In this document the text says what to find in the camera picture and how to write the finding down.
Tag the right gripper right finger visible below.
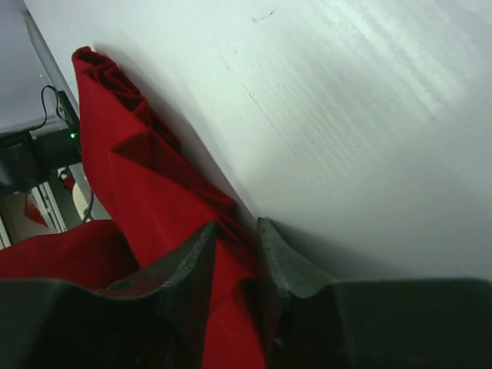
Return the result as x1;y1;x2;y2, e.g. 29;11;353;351
257;218;491;368

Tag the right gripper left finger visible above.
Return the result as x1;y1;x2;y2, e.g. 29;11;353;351
1;222;217;368

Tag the red pleated skirt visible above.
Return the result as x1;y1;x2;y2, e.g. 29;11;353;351
1;47;267;368

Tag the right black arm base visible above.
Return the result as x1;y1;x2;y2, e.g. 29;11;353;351
1;85;81;195

